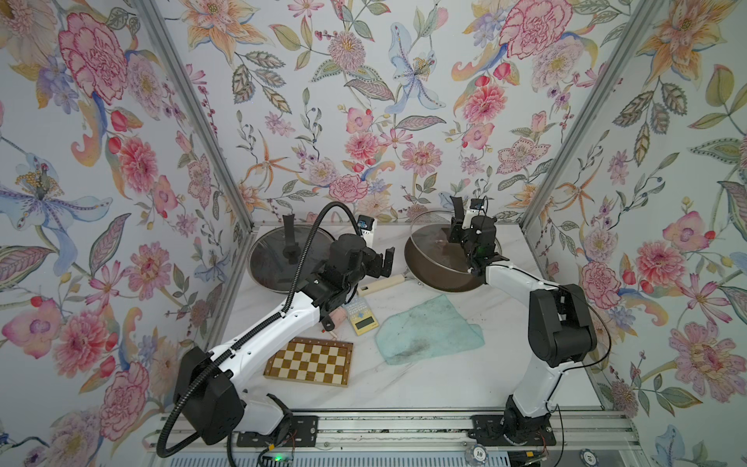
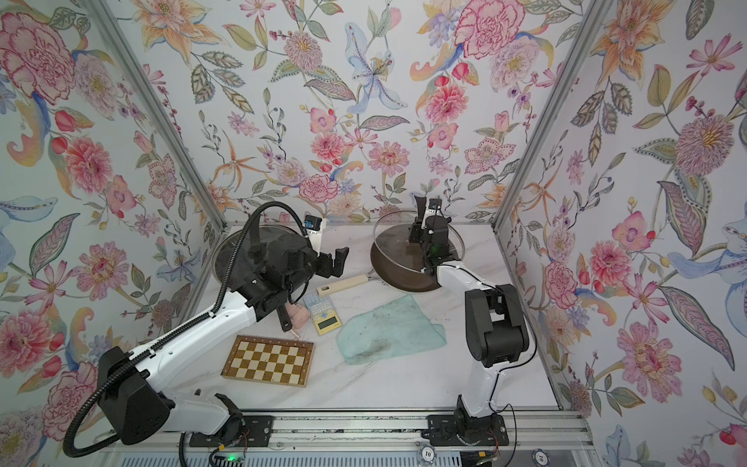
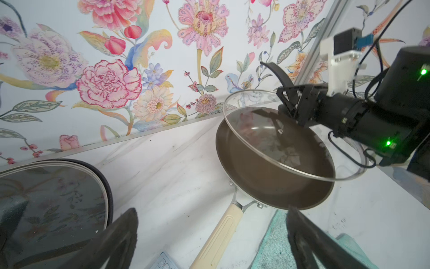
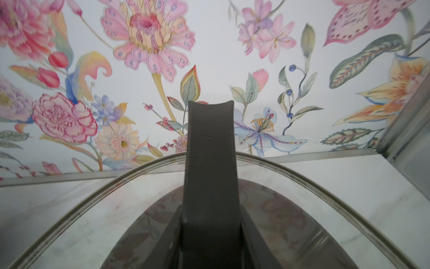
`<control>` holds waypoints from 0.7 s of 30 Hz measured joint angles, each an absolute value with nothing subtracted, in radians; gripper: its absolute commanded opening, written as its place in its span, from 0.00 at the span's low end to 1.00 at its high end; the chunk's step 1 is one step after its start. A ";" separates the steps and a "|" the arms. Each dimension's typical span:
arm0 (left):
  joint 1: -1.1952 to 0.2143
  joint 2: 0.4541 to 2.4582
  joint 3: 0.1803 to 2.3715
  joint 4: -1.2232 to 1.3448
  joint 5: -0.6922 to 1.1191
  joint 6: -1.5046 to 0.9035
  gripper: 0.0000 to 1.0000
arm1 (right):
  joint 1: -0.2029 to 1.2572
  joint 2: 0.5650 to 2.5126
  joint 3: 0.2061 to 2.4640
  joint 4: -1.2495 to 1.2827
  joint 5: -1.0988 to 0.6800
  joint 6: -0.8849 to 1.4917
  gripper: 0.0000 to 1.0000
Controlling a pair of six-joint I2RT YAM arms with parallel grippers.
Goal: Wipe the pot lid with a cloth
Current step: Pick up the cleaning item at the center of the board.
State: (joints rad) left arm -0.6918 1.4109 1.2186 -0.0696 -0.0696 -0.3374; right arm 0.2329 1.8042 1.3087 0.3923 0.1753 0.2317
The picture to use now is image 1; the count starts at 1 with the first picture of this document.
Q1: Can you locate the glass pot lid black handle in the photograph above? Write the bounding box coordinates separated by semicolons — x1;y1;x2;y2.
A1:
410;197;504;272

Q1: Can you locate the light green cleaning cloth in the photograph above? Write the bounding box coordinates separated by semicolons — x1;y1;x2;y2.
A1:
375;295;484;366

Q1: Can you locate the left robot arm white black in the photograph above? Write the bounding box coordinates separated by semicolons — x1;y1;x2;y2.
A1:
157;233;395;457

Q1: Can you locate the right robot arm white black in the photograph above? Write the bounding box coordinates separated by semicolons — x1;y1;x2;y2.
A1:
449;208;597;443

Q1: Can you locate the pink small object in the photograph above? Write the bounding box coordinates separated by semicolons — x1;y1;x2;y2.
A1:
324;307;347;332

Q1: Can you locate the yellow blue calculator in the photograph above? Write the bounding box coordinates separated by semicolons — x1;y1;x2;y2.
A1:
344;296;379;336

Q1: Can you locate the wooden chessboard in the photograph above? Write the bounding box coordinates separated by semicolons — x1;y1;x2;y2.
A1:
263;338;354;387

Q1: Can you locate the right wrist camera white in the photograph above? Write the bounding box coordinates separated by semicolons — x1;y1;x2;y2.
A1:
468;198;487;216

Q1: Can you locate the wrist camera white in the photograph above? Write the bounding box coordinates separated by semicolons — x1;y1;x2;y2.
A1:
468;198;487;216
357;214;377;248

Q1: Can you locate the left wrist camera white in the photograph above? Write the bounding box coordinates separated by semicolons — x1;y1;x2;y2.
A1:
357;214;377;248

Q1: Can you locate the brown frying pan cream handle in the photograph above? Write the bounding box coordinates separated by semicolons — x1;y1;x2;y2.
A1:
358;224;484;297

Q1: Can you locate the glass wok lid black handle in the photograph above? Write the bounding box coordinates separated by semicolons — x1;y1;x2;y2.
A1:
249;214;335;293

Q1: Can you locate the black wok with handle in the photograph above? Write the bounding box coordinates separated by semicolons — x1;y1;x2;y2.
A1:
247;216;338;339

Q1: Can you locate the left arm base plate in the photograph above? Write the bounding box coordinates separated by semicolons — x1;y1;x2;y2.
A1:
235;416;319;449

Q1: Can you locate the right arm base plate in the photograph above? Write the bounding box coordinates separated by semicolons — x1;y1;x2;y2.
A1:
467;414;558;448

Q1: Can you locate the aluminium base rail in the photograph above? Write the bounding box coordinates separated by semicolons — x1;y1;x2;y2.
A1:
142;411;643;453

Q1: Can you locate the black corrugated cable hose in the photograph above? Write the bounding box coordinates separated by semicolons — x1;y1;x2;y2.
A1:
154;200;364;459

